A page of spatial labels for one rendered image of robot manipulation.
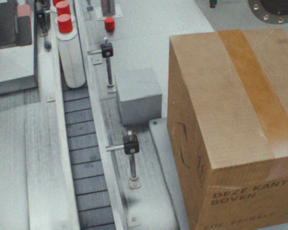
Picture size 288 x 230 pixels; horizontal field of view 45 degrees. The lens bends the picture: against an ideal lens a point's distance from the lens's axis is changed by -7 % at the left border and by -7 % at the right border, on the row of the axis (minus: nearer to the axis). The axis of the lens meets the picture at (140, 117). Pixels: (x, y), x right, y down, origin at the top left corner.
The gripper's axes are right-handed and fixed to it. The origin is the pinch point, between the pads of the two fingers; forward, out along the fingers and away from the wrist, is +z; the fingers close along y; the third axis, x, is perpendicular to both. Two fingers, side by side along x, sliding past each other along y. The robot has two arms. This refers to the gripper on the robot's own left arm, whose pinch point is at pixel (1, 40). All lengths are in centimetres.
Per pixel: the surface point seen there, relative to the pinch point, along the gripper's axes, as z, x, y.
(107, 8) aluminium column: 61, -24, -19
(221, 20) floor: 197, -53, -101
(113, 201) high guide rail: 3.0, 30.2, -16.1
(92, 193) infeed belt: 13.6, 30.2, -11.6
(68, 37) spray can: 20.5, -4.2, -9.6
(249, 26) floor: 191, -45, -120
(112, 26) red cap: 55, -16, -20
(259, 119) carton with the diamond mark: -7.8, 19.1, -39.8
